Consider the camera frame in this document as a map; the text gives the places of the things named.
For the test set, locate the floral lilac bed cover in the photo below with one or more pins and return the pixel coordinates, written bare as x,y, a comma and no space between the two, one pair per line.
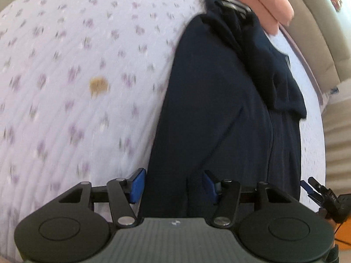
82,83

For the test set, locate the navy striped track garment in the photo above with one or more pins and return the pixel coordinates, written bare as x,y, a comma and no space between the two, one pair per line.
232,107

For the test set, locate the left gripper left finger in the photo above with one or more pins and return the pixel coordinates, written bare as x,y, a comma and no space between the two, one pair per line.
122,193

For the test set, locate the beige padded headboard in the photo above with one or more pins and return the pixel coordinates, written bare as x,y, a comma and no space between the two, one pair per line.
323,36

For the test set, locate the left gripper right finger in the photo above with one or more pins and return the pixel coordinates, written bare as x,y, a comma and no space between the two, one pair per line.
225,195

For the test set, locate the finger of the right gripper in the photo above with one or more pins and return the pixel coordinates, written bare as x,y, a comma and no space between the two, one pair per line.
318,190
308,190

